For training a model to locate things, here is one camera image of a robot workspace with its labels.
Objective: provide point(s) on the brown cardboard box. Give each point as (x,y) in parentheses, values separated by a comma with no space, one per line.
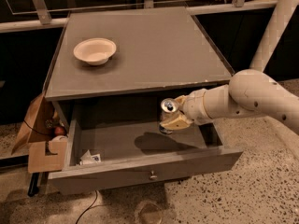
(46,151)

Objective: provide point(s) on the grey cabinet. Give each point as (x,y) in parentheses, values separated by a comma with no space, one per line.
(157,49)

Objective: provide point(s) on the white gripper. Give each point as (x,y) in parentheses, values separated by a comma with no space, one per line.
(193,105)

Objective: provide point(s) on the white paper bowl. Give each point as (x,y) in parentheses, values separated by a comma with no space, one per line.
(95,51)

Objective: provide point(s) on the grey metal railing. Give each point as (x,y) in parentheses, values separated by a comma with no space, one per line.
(124,6)

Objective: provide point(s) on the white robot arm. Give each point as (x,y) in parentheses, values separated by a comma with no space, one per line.
(249,93)

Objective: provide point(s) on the metal drawer knob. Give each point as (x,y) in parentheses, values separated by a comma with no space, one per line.
(152,176)

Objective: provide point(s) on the redbull can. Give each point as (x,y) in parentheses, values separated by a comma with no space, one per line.
(169,108)

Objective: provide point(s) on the crumpled white packet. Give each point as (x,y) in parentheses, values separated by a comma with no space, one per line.
(88,158)

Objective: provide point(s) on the grey open top drawer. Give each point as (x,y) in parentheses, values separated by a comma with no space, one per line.
(126,135)

